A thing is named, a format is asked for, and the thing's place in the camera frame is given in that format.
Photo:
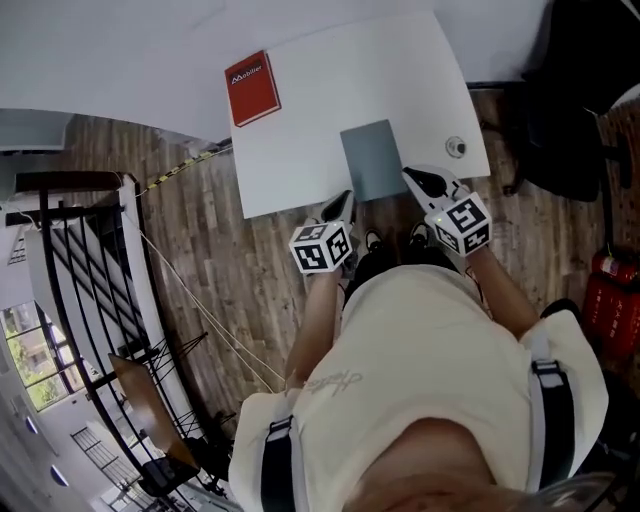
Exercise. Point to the person's right sneaker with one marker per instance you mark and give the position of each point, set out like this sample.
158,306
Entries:
419,235

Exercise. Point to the red book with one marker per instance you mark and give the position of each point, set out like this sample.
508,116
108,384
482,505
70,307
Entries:
252,90

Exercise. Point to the white staircase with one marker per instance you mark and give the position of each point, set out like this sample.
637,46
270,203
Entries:
75,280

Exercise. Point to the yellow black striped tape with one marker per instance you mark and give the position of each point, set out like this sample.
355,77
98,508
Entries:
185,165

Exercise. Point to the person's face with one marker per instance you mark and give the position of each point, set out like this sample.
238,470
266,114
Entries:
440,470

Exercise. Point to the red extinguisher box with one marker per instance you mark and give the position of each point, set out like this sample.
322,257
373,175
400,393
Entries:
610,320

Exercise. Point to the red fire extinguisher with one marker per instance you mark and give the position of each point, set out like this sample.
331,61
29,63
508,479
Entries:
615,267

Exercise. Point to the small black chair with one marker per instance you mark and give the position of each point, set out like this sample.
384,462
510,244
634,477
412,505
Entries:
165,477

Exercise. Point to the cream t-shirt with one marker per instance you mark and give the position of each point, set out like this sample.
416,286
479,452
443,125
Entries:
425,360

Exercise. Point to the person's left forearm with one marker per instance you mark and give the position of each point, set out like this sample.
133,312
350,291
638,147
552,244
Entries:
315,330

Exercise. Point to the round desk grommet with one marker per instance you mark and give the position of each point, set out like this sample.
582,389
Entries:
456,146

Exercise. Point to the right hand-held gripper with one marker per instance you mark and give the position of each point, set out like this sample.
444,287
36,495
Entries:
460,222

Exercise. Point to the black metal railing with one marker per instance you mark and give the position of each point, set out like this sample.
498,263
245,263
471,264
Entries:
44,225

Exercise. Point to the brown wooden table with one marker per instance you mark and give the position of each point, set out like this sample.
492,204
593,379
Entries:
150,410

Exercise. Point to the black office chair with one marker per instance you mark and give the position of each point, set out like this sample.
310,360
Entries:
565,125

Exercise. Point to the person's right forearm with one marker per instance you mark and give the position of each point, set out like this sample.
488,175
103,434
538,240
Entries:
505,295

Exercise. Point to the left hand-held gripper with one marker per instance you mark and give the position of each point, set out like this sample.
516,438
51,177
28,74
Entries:
320,250

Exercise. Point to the person's left sneaker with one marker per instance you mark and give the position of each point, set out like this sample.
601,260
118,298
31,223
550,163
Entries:
374,241

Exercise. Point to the person's sneaker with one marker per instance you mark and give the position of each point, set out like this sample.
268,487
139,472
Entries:
419,235
374,241

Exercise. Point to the person's black trousers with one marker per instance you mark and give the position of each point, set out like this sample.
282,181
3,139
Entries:
380,265

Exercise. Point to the window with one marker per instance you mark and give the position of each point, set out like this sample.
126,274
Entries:
35,360

